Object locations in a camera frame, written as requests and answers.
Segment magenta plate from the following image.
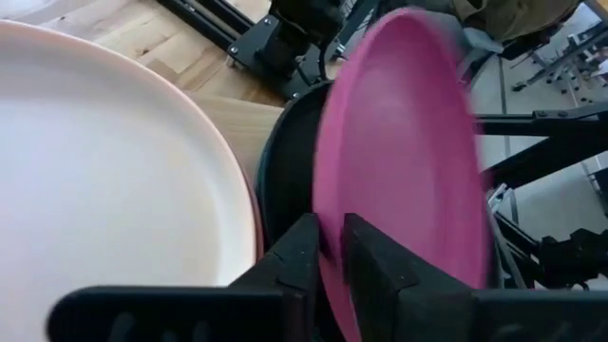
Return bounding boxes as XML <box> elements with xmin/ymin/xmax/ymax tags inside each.
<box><xmin>311</xmin><ymin>7</ymin><xmax>493</xmax><ymax>342</ymax></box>

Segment white plate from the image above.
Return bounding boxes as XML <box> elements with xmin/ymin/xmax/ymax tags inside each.
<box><xmin>0</xmin><ymin>18</ymin><xmax>260</xmax><ymax>342</ymax></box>

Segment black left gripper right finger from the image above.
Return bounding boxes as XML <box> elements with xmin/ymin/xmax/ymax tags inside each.
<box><xmin>342</xmin><ymin>212</ymin><xmax>476</xmax><ymax>342</ymax></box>

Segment person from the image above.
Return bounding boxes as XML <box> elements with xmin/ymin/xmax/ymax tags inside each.
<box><xmin>450</xmin><ymin>0</ymin><xmax>583</xmax><ymax>44</ymax></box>

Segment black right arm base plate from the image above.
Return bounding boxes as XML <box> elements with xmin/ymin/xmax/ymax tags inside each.
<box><xmin>225</xmin><ymin>16</ymin><xmax>343</xmax><ymax>100</ymax></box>

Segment light pink plate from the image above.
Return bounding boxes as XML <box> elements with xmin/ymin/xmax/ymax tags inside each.
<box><xmin>244</xmin><ymin>170</ymin><xmax>266</xmax><ymax>261</ymax></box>

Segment black plate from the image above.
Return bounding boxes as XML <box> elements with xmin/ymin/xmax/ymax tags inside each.
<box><xmin>254</xmin><ymin>80</ymin><xmax>333</xmax><ymax>248</ymax></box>

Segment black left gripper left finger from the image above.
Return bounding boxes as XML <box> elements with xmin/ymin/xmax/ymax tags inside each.
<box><xmin>227</xmin><ymin>213</ymin><xmax>320</xmax><ymax>342</ymax></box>

